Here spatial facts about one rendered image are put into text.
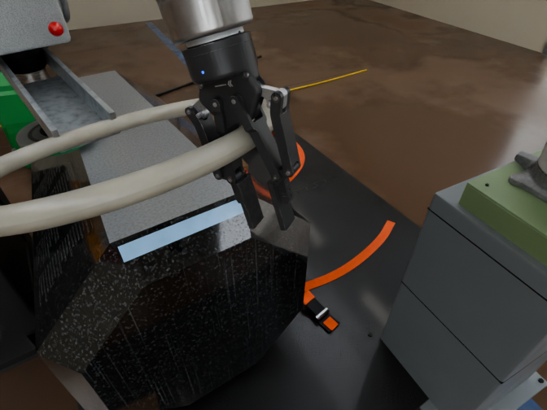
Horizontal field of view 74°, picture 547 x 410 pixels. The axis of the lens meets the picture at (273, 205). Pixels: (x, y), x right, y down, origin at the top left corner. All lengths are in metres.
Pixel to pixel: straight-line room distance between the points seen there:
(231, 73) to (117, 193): 0.16
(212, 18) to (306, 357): 1.39
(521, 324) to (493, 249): 0.19
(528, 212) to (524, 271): 0.14
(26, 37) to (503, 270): 1.28
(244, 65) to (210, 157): 0.10
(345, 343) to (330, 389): 0.20
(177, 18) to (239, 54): 0.07
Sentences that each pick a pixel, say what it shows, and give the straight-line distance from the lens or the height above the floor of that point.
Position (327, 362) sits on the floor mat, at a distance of 1.59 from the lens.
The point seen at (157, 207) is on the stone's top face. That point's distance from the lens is 0.94.
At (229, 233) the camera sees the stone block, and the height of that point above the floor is 0.78.
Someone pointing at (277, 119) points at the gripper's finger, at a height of 1.25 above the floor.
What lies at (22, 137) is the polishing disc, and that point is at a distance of 1.31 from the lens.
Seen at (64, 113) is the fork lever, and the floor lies 1.06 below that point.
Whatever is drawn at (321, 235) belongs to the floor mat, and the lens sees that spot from 2.00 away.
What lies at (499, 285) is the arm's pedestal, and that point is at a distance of 1.10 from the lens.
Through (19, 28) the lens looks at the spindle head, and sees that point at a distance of 1.11.
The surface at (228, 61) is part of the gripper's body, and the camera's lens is 0.39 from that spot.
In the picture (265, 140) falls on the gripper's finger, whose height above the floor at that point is 1.22.
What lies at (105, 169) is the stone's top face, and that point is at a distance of 1.13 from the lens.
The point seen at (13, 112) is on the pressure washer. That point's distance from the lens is 2.85.
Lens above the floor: 1.43
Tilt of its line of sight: 41 degrees down
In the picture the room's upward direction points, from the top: straight up
